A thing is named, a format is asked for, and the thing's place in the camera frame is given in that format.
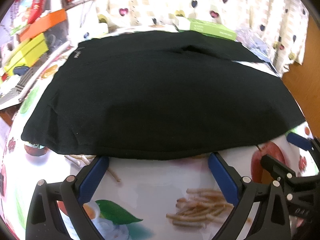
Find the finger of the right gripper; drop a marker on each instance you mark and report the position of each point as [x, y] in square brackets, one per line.
[275, 168]
[299, 141]

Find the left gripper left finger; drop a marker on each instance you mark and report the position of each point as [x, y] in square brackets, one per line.
[44, 219]

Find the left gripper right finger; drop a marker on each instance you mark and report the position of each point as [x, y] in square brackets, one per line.
[272, 218]

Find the black pants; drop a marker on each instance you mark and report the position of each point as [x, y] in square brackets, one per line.
[159, 96]

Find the wooden cabinet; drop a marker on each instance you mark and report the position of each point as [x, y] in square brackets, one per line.
[303, 80]

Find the fruit print tablecloth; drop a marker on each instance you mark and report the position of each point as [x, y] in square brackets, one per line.
[142, 198]

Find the heart pattern curtain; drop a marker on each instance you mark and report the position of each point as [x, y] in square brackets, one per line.
[281, 25]

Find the green white box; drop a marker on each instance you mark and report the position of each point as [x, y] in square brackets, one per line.
[204, 27]

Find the yellow green box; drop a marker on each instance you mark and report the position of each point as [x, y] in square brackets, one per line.
[26, 54]

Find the dark storage box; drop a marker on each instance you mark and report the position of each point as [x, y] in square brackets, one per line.
[56, 36]

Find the orange box lid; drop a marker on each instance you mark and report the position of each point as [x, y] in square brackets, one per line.
[42, 24]

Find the red snack package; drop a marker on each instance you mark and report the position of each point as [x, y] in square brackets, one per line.
[36, 10]

